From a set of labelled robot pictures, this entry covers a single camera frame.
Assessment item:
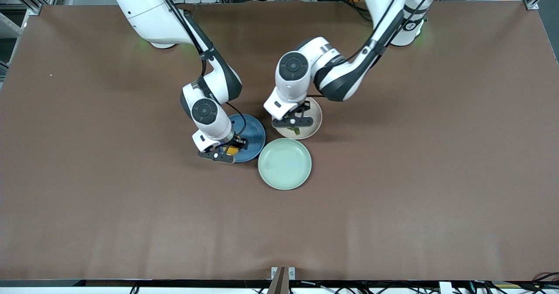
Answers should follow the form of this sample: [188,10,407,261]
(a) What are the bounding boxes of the blue plate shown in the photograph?
[221,113,266,163]

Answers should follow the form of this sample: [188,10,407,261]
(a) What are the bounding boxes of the beige plate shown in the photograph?
[273,97,323,140]

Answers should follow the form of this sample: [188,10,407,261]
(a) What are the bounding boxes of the pale green plate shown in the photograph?
[258,138,312,190]

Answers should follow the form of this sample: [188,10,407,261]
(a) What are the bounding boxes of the brown wooden strip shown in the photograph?
[266,266,290,294]

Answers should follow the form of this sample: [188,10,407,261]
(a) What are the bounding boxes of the brown table cover sheet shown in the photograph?
[0,0,559,281]

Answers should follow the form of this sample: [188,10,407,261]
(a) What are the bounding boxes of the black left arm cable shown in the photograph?
[306,0,439,99]

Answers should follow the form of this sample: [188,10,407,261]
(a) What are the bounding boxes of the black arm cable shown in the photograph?
[306,0,439,99]
[151,0,248,139]

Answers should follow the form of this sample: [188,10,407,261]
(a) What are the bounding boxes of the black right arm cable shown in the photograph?
[151,0,248,139]

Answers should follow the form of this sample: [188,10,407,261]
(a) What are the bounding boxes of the small metal bracket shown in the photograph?
[271,266,296,281]

